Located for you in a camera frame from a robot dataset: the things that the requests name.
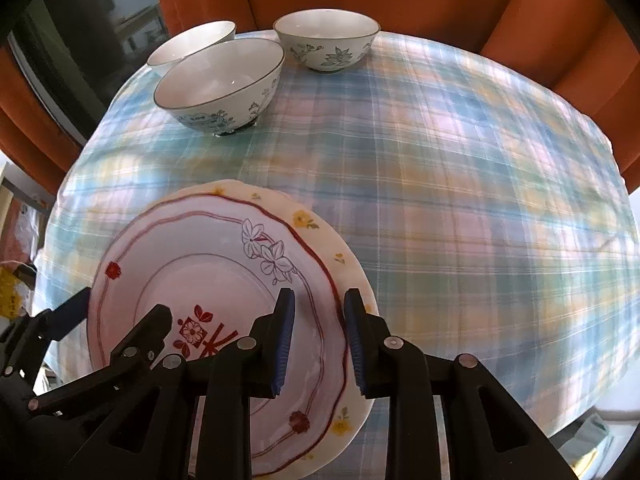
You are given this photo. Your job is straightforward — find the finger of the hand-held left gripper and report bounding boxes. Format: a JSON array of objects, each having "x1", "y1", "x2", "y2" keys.
[
  {"x1": 29, "y1": 304, "x2": 173, "y2": 413},
  {"x1": 0, "y1": 287, "x2": 92, "y2": 378}
]

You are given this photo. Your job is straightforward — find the white bowl blue flower print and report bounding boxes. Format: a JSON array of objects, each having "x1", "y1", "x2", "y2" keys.
[{"x1": 273, "y1": 9, "x2": 381, "y2": 74}]

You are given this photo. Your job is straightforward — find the dark glass window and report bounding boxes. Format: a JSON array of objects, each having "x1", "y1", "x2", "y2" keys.
[{"x1": 0, "y1": 0, "x2": 168, "y2": 146}]

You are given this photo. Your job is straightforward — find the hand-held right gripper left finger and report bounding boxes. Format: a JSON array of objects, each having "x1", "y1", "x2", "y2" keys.
[{"x1": 67, "y1": 287, "x2": 297, "y2": 480}]

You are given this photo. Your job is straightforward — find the scalloped plate red pattern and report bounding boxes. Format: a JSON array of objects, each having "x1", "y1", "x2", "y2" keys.
[{"x1": 87, "y1": 196, "x2": 349, "y2": 477}]

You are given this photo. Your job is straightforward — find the large plate yellow flowers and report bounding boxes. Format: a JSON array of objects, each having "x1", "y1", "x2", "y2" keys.
[{"x1": 165, "y1": 179, "x2": 379, "y2": 480}]

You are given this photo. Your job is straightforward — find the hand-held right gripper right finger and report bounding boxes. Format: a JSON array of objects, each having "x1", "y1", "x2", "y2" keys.
[{"x1": 344, "y1": 287, "x2": 576, "y2": 480}]

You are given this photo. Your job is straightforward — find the white bowl blue landscape print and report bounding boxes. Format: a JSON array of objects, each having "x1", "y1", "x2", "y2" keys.
[{"x1": 153, "y1": 39, "x2": 286, "y2": 137}]

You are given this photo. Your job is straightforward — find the yellow plastic bag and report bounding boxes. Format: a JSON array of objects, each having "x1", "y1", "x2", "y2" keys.
[{"x1": 0, "y1": 266, "x2": 37, "y2": 319}]

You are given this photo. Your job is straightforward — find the plaid pastel tablecloth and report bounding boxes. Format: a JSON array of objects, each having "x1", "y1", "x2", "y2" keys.
[{"x1": 37, "y1": 30, "x2": 638, "y2": 461}]

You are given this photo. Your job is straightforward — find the white blue-patterned bowl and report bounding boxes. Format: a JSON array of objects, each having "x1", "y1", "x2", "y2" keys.
[{"x1": 146, "y1": 20, "x2": 237, "y2": 78}]

